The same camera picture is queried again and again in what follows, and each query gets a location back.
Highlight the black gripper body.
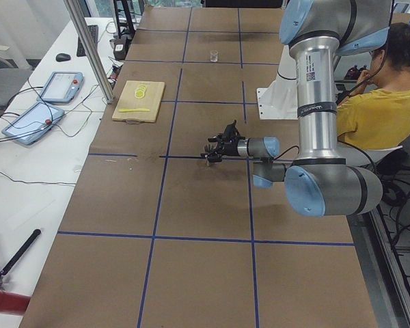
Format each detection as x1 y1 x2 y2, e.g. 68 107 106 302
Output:
215 135 239 156

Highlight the steel jigger measuring cup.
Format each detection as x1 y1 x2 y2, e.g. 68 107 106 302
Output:
204 143 213 167

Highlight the clear glass shaker cup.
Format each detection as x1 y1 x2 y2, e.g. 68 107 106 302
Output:
210 51 219 63

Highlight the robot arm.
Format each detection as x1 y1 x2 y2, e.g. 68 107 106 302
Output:
202 1 393 217

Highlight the wooden cutting board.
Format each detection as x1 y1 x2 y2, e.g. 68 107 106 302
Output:
112 80 165 123

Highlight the yellow plastic knife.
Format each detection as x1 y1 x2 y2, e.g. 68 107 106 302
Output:
118 107 150 113

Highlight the black box with label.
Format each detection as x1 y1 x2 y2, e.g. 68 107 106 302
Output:
113 36 132 61

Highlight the far blue teach pendant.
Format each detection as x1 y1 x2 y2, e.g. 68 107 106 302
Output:
37 71 84 105

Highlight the blue teach pendant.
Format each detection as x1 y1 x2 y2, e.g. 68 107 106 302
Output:
2 102 65 146
37 71 84 105

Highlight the black keyboard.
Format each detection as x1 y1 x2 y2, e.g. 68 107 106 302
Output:
76 24 99 57

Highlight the person in yellow shirt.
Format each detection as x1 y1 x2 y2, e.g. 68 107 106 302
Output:
336 23 410 150

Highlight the black computer mouse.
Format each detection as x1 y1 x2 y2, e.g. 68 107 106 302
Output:
55 53 71 62

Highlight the near blue teach pendant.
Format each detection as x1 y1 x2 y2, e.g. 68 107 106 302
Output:
2 102 65 146

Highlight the grey office chair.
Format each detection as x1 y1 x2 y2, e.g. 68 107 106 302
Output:
0 45 32 109

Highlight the red cylinder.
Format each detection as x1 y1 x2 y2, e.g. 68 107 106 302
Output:
0 289 31 316

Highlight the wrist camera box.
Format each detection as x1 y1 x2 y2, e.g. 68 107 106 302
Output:
223 120 241 140

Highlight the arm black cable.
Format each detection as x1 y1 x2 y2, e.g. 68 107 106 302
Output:
269 145 301 161

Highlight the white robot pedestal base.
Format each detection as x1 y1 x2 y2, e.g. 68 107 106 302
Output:
257 45 297 120

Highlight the aluminium frame post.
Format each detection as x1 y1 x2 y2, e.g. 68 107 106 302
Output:
64 0 114 104

